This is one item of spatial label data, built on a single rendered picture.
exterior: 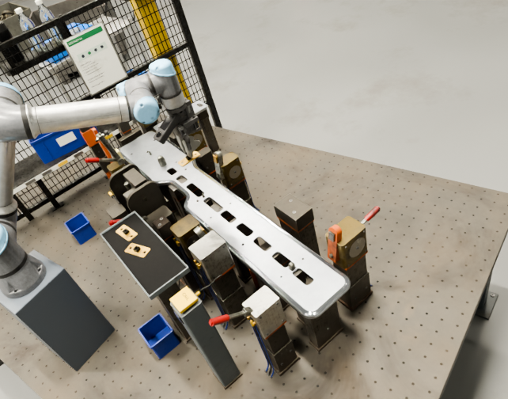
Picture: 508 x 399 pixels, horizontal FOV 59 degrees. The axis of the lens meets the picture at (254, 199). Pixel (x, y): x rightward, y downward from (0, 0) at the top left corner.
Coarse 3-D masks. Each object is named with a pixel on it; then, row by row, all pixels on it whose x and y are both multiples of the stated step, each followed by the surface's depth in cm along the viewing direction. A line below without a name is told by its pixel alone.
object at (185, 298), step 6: (186, 288) 125; (180, 294) 124; (186, 294) 123; (192, 294) 123; (174, 300) 123; (180, 300) 122; (186, 300) 122; (192, 300) 121; (198, 300) 122; (180, 306) 121; (186, 306) 120; (180, 312) 120
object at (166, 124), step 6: (168, 114) 153; (174, 114) 151; (168, 120) 151; (174, 120) 150; (162, 126) 152; (168, 126) 150; (174, 126) 151; (156, 132) 152; (162, 132) 151; (168, 132) 151; (156, 138) 151; (162, 138) 150
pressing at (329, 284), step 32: (128, 160) 208; (192, 192) 181; (224, 192) 176; (224, 224) 163; (256, 224) 159; (256, 256) 148; (288, 256) 145; (320, 256) 143; (288, 288) 136; (320, 288) 134
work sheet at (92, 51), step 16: (80, 32) 218; (96, 32) 222; (80, 48) 221; (96, 48) 226; (112, 48) 231; (80, 64) 224; (96, 64) 229; (112, 64) 234; (96, 80) 232; (112, 80) 238
